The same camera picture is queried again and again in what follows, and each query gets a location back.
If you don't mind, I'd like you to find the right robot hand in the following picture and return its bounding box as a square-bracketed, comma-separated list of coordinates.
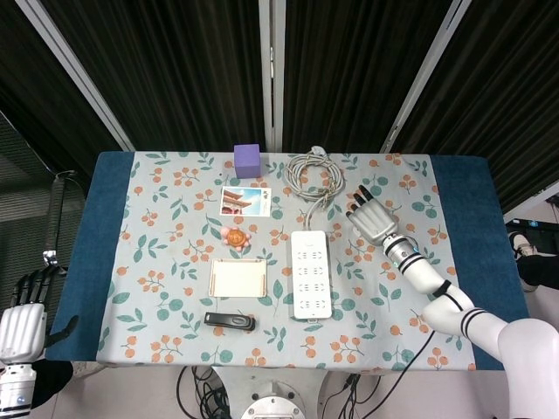
[344, 184, 401, 244]

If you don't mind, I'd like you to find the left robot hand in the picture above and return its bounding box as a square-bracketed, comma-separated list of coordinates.
[0, 264, 67, 364]

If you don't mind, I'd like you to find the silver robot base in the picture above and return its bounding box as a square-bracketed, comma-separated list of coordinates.
[239, 381, 307, 419]

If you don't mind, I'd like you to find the white power strip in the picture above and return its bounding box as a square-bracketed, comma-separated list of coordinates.
[290, 230, 335, 324]

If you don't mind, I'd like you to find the temple photo postcard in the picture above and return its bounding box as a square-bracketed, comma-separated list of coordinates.
[219, 186, 273, 218]

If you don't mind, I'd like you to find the blue table cover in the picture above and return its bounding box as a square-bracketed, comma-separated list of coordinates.
[45, 151, 541, 372]

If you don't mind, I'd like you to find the pink orange turtle toy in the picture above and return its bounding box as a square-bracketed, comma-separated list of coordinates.
[219, 225, 253, 250]

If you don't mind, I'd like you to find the purple foam cube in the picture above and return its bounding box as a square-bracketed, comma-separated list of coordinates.
[233, 143, 262, 179]

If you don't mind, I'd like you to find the white sneaker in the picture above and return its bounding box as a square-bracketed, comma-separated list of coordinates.
[508, 230, 537, 258]

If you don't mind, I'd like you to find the beige plastic tray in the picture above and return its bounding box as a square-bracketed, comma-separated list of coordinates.
[210, 258, 268, 299]

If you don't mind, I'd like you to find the floral leaf print tablecloth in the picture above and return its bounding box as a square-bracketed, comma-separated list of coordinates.
[96, 151, 477, 372]

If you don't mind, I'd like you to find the black stapler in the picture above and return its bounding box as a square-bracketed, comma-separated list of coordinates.
[204, 311, 258, 332]

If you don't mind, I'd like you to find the black pleated curtain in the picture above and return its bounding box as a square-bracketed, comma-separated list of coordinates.
[0, 0, 559, 219]

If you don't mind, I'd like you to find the grey cable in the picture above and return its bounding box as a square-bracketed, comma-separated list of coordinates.
[283, 146, 346, 232]

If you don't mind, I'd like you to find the black hanging strap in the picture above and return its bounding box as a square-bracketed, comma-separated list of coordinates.
[43, 171, 73, 267]

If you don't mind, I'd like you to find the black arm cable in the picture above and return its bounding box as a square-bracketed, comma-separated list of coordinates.
[349, 281, 464, 419]

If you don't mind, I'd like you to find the white metal frame post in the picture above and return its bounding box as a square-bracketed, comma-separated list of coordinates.
[19, 0, 135, 153]
[380, 0, 473, 154]
[258, 0, 286, 153]

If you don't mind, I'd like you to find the black floor cable bundle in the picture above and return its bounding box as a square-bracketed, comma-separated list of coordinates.
[176, 365, 239, 419]
[338, 373, 381, 419]

